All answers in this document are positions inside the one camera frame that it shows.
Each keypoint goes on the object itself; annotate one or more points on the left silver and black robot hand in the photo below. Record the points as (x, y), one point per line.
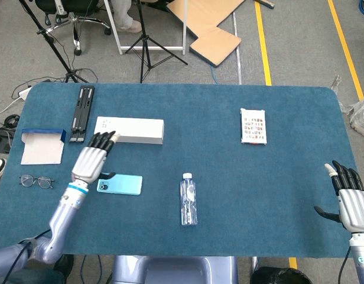
(89, 164)

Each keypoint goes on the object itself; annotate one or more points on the right silver and black robot hand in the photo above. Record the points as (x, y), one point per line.
(354, 210)

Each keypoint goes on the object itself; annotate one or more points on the black and light blue smartphone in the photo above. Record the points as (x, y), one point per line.
(123, 185)

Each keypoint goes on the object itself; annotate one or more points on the right lavender robot arm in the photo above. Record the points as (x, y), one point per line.
(362, 257)

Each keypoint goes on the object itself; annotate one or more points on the left lavender robot arm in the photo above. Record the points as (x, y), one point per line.
(63, 216)

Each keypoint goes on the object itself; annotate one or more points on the clear plastic water bottle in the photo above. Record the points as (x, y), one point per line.
(188, 204)

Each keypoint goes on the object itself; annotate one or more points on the black folding laptop stand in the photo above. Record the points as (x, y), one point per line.
(81, 115)

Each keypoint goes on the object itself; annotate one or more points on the open blue and white box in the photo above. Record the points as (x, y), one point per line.
(41, 148)

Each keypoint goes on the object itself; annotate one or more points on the long white cardboard box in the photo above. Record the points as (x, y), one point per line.
(134, 130)

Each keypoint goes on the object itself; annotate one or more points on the crumpled clear plastic wrap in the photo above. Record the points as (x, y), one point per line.
(362, 115)

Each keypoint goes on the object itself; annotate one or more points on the white power strip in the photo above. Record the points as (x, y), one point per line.
(24, 93)

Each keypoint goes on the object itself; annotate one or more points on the black bin bag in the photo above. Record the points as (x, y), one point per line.
(279, 276)

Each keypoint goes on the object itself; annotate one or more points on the black tripod with thin pole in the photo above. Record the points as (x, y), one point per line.
(146, 50)

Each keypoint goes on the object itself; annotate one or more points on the blue felt table cloth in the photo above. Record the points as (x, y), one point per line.
(229, 177)

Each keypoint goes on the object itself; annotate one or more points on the lavender robot torso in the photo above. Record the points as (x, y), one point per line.
(170, 270)

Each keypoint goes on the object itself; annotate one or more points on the white desk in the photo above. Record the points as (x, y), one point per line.
(114, 26)

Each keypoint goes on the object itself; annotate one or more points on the office chair base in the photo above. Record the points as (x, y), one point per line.
(78, 20)

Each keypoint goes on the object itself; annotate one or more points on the seated person in dark jacket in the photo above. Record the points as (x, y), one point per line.
(124, 17)

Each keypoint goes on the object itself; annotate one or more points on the flattened brown cardboard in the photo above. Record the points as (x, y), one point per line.
(211, 26)

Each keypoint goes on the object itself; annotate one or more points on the thin metal frame eyeglasses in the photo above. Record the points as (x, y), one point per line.
(44, 182)

